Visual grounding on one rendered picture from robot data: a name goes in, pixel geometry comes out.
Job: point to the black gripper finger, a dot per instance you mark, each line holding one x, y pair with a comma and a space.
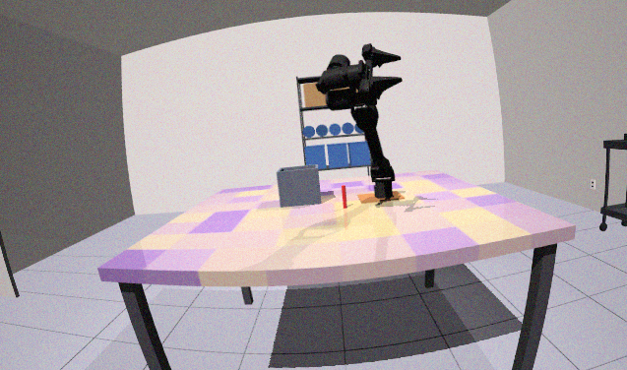
380, 84
382, 57

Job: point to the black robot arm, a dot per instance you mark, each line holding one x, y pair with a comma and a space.
366, 119

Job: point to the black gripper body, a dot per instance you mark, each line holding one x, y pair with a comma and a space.
360, 75

